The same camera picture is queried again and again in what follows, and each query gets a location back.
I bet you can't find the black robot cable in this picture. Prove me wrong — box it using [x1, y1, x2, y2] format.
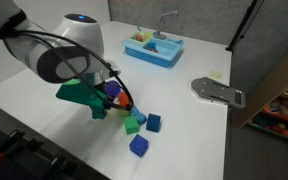
[0, 29, 134, 112]

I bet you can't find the yellow-green toy dish rack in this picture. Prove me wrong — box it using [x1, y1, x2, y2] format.
[128, 29, 155, 44]

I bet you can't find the light green cube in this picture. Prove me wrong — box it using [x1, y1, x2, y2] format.
[116, 108, 131, 118]

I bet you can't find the toy shelf with items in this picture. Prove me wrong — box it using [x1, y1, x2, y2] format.
[231, 42, 288, 130]

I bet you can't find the black tripod stand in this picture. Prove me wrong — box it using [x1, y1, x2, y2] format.
[225, 0, 266, 53]

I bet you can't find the grey metal mounting plate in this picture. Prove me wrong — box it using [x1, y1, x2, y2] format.
[190, 76, 247, 110]

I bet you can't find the shelf with toy bins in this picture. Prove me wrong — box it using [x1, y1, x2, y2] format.
[246, 75, 288, 145]

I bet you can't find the grey toy faucet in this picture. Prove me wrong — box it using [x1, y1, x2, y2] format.
[153, 9, 180, 41]

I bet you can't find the bright blue cube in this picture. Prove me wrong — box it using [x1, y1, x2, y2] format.
[128, 133, 150, 158]

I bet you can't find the dark blue cube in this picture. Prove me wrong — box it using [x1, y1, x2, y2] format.
[145, 113, 163, 134]

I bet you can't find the red-handled black clamp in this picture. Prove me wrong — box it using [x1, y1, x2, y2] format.
[0, 130, 27, 168]

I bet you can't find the purple bumpy ball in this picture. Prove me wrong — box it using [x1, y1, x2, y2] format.
[104, 80, 123, 99]

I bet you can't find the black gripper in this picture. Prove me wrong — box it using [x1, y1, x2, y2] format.
[94, 83, 110, 98]

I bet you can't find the orange rubber animal toy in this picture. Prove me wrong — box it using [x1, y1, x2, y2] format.
[116, 91, 131, 108]

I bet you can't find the light blue rubber toy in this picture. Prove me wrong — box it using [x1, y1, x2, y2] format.
[129, 105, 148, 125]

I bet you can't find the blue toy sink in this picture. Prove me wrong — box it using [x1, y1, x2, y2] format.
[122, 29, 185, 69]

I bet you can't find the yellow sticky note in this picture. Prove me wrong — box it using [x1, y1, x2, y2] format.
[209, 69, 224, 80]

